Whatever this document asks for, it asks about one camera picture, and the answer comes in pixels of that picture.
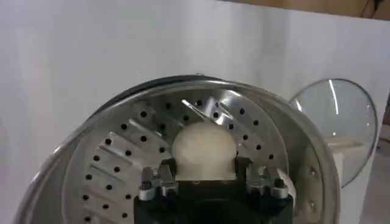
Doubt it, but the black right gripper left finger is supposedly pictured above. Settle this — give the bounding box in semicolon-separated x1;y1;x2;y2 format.
138;157;179;202

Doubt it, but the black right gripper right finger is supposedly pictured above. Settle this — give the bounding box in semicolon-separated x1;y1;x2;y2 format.
233;156;290;200

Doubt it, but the white steamed bun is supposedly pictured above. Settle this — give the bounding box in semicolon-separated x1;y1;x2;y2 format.
171;121;238;181

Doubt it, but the round glass lid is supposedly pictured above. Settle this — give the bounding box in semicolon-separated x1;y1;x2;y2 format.
288;78;380;189

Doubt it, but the steel steamer with pale handles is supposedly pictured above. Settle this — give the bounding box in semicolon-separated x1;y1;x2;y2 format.
13;74;368;224

